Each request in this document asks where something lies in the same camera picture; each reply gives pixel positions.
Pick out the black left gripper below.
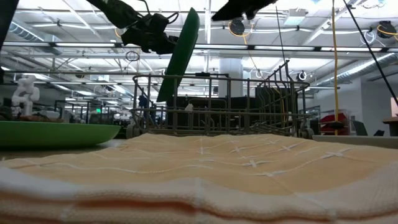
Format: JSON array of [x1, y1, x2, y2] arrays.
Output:
[[121, 14, 180, 55]]

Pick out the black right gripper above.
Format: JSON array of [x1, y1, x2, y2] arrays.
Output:
[[211, 0, 277, 22]]

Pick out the dark green plate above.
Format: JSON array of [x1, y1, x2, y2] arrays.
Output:
[[156, 7, 201, 103]]

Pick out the light green plate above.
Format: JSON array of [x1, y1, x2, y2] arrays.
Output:
[[0, 120, 121, 147]]

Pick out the white round column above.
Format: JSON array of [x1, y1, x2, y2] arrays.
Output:
[[218, 58, 244, 98]]

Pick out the white robot figure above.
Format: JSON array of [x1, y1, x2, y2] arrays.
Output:
[[11, 74, 40, 118]]

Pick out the red storage bin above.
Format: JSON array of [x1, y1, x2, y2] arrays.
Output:
[[320, 112, 349, 135]]

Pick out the dark office chair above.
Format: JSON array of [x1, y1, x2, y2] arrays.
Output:
[[353, 119, 368, 136]]

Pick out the black ceiling cable reel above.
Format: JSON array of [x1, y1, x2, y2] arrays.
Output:
[[229, 19, 246, 35], [377, 20, 397, 39]]

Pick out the thin black hanging cable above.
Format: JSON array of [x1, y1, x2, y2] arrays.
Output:
[[275, 6, 287, 63]]

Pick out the grey wire dish rack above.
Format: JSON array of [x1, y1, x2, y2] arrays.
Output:
[[126, 60, 315, 139]]

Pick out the yellow hanging cable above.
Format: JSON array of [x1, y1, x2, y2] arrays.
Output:
[[331, 0, 340, 136]]

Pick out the silver ventilation duct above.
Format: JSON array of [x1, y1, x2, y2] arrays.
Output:
[[313, 52, 398, 86]]

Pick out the thick black hanging cable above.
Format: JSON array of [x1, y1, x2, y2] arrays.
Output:
[[341, 0, 398, 106]]

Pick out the black upright post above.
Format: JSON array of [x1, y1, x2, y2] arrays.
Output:
[[0, 0, 20, 51]]

